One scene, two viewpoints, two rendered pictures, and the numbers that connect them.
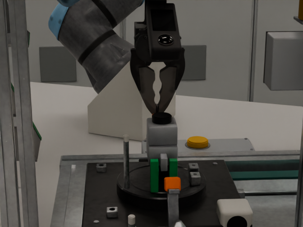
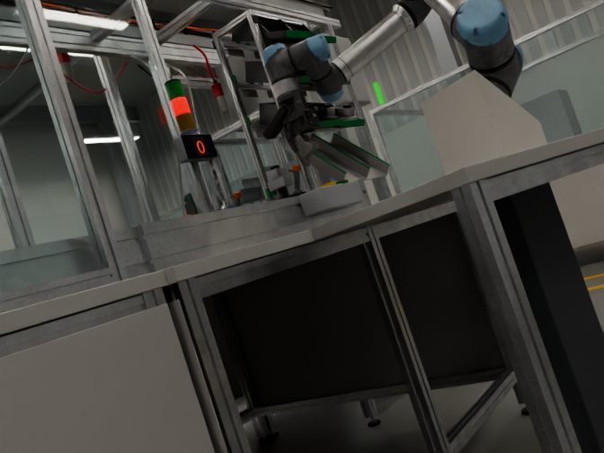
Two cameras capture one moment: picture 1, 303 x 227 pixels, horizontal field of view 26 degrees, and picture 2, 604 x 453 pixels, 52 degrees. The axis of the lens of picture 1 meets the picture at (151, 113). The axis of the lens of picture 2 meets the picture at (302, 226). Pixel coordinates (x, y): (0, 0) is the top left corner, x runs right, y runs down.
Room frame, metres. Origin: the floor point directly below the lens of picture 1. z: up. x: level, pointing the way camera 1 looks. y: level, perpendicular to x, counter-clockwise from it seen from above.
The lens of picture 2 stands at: (2.14, -1.46, 0.79)
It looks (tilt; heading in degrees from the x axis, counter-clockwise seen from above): 3 degrees up; 129
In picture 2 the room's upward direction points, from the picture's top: 19 degrees counter-clockwise
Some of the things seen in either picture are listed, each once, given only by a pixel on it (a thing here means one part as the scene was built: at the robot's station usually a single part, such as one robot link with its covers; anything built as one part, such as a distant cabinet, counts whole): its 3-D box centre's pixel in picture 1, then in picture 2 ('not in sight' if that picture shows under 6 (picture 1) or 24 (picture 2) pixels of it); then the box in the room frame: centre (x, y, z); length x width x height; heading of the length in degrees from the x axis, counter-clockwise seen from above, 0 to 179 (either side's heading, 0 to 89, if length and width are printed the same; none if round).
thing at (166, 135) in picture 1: (162, 138); (275, 178); (0.93, -0.02, 1.06); 0.08 x 0.04 x 0.07; 3
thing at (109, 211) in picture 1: (112, 212); not in sight; (0.85, 0.06, 0.97); 0.02 x 0.02 x 0.01; 4
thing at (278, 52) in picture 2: not in sight; (279, 65); (1.07, -0.01, 1.36); 0.09 x 0.08 x 0.11; 23
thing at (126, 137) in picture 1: (126, 161); not in sight; (0.91, 0.04, 1.03); 0.01 x 0.01 x 0.08
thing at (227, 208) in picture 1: (234, 217); not in sight; (0.85, -0.12, 0.97); 0.05 x 0.05 x 0.04; 4
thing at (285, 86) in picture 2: not in sight; (287, 90); (1.07, -0.01, 1.29); 0.08 x 0.08 x 0.05
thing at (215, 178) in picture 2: not in sight; (209, 172); (0.10, 0.53, 1.32); 0.14 x 0.14 x 0.38
